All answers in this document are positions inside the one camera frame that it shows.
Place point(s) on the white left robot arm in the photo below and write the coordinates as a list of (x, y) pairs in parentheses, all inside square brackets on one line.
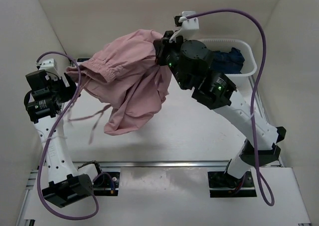
[(66, 183)]

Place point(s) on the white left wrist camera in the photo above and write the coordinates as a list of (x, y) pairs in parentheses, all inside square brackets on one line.
[(48, 65)]

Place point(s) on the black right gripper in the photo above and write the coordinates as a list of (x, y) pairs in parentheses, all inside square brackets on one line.
[(163, 46)]

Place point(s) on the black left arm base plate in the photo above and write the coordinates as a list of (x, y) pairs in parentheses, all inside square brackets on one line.
[(107, 179)]

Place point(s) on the dark blue trousers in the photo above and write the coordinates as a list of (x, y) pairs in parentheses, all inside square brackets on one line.
[(228, 62)]

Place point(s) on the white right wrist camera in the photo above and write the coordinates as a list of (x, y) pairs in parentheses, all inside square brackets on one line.
[(186, 27)]

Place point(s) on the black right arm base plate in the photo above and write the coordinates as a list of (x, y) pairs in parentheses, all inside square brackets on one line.
[(222, 185)]

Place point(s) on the aluminium table edge rail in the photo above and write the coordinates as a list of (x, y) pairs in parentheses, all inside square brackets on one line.
[(118, 164)]

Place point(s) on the white plastic basket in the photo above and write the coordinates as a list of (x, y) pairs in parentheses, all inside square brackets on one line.
[(225, 45)]

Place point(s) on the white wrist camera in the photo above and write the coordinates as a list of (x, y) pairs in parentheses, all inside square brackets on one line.
[(48, 65), (186, 27)]

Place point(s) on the pink trousers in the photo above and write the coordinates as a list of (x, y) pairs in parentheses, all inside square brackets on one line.
[(124, 76)]

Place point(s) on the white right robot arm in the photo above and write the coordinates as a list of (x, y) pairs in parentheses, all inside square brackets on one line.
[(190, 63)]

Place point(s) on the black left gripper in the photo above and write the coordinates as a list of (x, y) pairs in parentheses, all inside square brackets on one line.
[(70, 91)]

